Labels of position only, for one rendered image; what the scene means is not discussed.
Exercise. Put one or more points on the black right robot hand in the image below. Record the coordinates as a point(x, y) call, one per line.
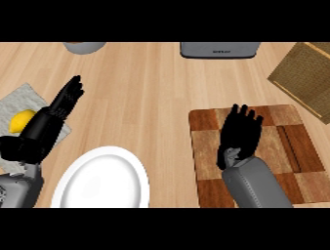
point(242, 130)

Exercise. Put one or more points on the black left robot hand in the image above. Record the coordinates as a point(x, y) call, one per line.
point(37, 130)

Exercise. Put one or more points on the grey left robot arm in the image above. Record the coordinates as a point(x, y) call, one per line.
point(14, 188)

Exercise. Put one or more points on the checkered wooden cutting board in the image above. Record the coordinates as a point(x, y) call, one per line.
point(288, 156)

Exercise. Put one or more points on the woven wicker basket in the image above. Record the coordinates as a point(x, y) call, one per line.
point(314, 78)

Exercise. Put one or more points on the yellow lemon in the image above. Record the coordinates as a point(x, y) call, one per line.
point(23, 120)

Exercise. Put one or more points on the white oval plate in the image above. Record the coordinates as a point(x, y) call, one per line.
point(102, 179)

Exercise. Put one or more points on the grey appliance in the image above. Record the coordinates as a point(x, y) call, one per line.
point(220, 49)

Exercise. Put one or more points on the grey round container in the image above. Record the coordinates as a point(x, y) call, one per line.
point(85, 46)

